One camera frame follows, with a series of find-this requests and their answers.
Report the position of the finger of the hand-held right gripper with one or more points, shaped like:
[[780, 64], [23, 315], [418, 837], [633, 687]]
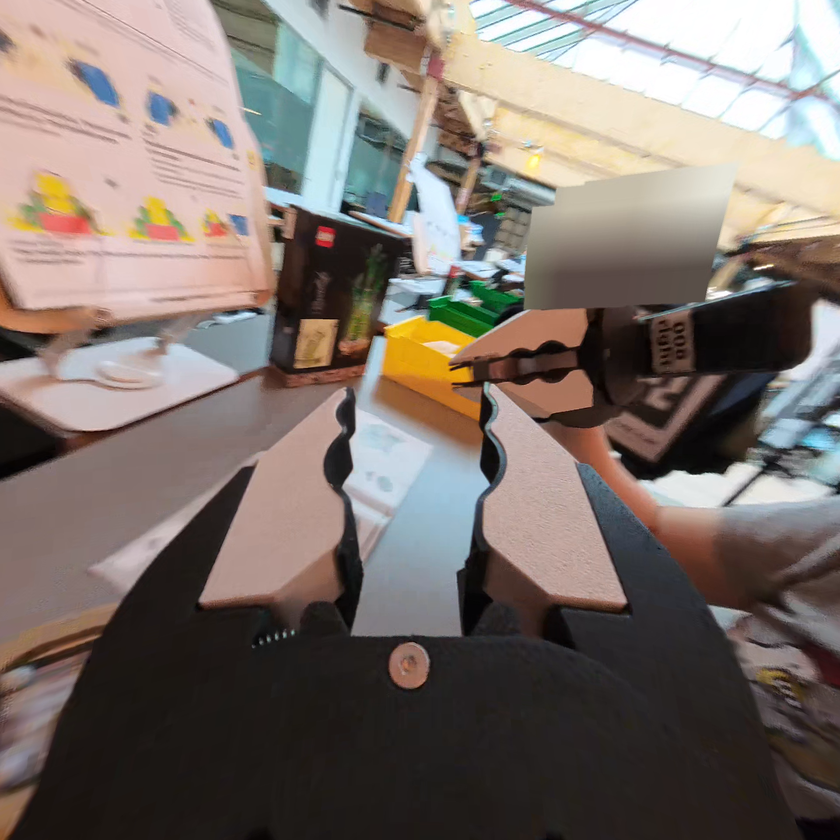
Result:
[[551, 397], [531, 331]]

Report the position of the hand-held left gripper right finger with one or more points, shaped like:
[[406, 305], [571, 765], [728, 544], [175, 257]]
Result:
[[544, 525]]

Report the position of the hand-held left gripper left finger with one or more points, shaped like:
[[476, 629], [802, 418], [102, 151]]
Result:
[[282, 525]]

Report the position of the yellow plastic bin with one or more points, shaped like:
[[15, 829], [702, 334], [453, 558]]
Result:
[[420, 367]]

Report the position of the person's right forearm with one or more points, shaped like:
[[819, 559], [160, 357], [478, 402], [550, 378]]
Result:
[[623, 485]]

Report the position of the grey desk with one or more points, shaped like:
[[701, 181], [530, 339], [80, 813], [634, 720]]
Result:
[[131, 499]]

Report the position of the green plastic bin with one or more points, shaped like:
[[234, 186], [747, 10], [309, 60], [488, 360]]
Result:
[[495, 296], [459, 318]]

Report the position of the small box red label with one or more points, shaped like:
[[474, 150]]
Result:
[[453, 281]]

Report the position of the black-and-white marker sign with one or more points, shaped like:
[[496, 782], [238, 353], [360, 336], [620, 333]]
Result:
[[663, 420]]

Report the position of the instruction booklet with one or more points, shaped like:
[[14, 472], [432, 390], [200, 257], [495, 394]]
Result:
[[387, 459]]

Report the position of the background instruction sheet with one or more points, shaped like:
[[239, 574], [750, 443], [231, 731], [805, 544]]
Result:
[[436, 223]]

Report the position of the white display stand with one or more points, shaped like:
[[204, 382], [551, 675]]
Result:
[[131, 394]]

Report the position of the black building set box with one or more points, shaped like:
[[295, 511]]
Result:
[[315, 295]]

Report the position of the grey printed shirt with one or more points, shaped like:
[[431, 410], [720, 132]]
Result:
[[787, 551]]

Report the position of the wooden display board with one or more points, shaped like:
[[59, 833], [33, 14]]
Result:
[[26, 318]]

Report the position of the printed instruction sheet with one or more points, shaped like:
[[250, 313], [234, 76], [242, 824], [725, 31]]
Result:
[[131, 164]]

